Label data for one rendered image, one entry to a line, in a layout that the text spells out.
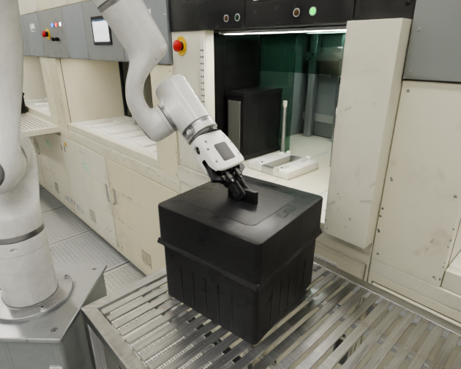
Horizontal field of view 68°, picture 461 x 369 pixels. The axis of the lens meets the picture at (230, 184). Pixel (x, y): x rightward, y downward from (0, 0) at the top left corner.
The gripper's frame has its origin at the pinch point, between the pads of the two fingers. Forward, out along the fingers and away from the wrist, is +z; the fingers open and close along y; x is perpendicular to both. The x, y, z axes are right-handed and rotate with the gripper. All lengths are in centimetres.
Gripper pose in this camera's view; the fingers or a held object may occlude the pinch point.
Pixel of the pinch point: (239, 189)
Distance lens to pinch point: 80.5
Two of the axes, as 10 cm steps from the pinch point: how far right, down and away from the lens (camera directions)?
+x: -5.6, 4.9, 6.7
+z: 5.5, 8.2, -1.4
